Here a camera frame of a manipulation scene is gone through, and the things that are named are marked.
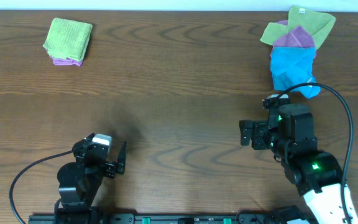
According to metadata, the green microfibre cloth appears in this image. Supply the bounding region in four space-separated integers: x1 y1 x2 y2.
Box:
43 17 93 61

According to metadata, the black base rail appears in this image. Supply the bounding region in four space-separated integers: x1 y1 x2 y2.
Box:
28 213 317 224

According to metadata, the folded purple cloth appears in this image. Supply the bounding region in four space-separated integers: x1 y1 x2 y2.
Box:
50 55 83 67

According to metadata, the purple crumpled cloth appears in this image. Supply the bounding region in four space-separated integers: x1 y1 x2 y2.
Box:
270 26 315 56

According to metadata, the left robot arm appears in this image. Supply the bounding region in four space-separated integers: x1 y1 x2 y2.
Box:
53 133 127 224

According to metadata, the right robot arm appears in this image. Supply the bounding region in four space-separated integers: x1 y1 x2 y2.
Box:
239 95 358 223

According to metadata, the green cloth at back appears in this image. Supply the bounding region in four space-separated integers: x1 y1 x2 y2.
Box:
260 6 336 49

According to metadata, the blue cloth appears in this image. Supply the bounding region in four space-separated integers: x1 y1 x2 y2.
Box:
270 47 316 91

